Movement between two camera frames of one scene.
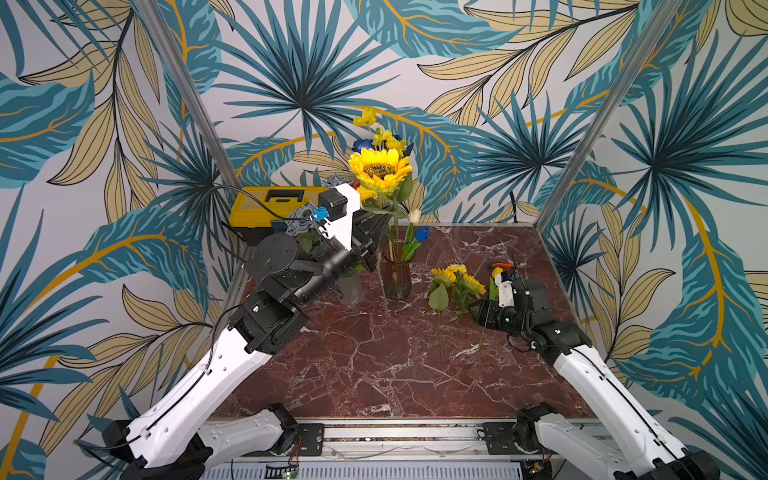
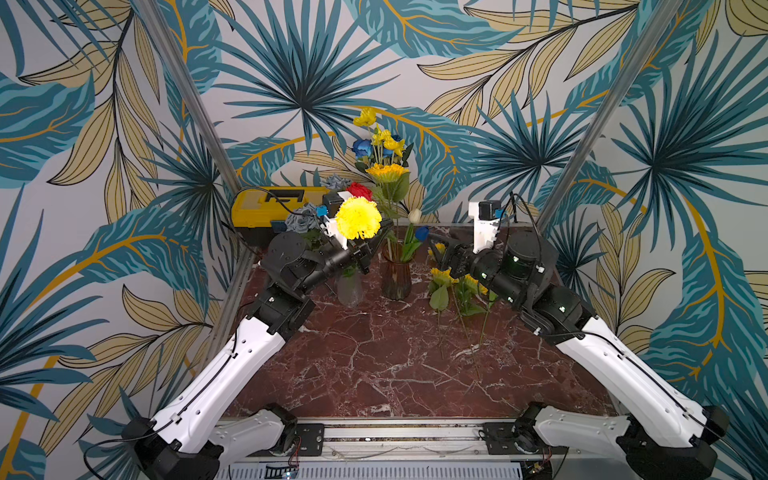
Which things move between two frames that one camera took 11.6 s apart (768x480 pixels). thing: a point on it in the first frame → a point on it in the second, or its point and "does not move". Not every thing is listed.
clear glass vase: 351,287 does not move
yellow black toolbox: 255,208 does not move
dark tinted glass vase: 396,270 does not move
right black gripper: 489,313 → 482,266
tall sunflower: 378,171 → 442,249
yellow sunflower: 439,295 does not move
